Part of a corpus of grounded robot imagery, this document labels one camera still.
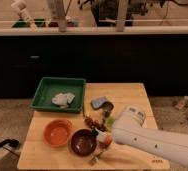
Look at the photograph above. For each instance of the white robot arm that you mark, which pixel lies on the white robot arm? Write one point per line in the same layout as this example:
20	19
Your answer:
128	129

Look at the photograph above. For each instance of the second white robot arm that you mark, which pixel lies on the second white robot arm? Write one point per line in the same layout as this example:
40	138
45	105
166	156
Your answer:
20	8

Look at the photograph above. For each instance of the purple bowl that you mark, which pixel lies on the purple bowl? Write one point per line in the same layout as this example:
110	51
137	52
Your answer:
83	142

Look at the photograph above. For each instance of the orange bowl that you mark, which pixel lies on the orange bowl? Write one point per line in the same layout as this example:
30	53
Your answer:
57	132

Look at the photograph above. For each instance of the green plastic tray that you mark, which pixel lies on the green plastic tray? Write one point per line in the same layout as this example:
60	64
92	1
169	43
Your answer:
49	87

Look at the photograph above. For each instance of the crumpled white cloth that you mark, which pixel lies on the crumpled white cloth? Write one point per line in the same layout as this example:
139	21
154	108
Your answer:
63	100

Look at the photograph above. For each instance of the dark beaded toy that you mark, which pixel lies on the dark beaded toy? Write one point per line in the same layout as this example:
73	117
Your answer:
98	124

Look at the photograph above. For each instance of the orange ball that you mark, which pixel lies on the orange ball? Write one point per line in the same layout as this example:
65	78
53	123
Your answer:
107	140

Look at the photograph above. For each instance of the small metal clip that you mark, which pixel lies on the small metal clip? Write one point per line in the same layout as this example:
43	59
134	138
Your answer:
95	159

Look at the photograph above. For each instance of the black cabinet counter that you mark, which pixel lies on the black cabinet counter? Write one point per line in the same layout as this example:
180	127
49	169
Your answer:
157	60

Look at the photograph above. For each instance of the bottle on floor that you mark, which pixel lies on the bottle on floor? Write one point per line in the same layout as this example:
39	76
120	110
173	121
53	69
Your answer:
181	103

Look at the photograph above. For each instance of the black floor stand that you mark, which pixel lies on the black floor stand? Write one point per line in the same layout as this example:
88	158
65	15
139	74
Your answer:
10	145

